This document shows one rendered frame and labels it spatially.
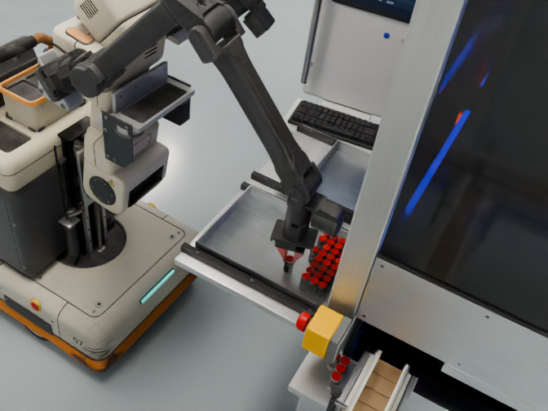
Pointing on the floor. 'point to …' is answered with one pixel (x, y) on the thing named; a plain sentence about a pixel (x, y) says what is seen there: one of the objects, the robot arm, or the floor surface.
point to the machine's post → (394, 149)
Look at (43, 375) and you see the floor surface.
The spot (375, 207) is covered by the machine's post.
